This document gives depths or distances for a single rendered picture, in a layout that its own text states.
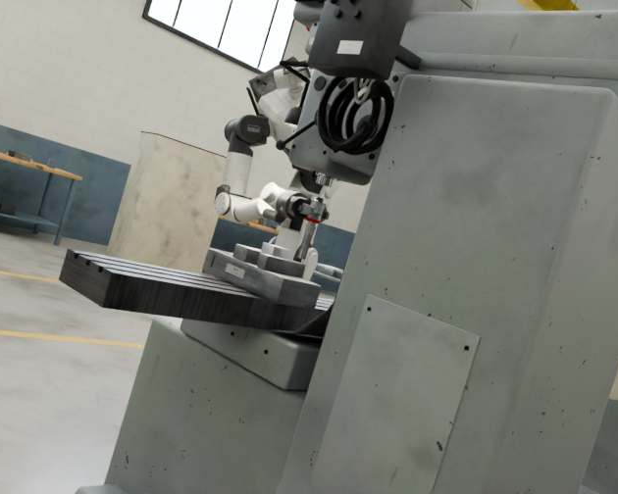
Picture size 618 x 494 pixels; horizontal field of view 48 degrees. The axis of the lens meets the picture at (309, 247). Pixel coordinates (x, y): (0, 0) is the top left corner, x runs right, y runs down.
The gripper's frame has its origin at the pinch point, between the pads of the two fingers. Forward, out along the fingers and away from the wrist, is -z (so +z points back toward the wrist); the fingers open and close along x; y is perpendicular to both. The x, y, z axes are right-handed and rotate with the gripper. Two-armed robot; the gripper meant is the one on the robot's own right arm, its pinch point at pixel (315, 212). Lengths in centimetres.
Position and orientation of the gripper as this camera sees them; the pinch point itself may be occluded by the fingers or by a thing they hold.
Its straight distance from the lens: 206.0
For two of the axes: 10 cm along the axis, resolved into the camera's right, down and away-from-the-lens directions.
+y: -2.9, 9.5, 0.5
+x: 8.3, 2.3, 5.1
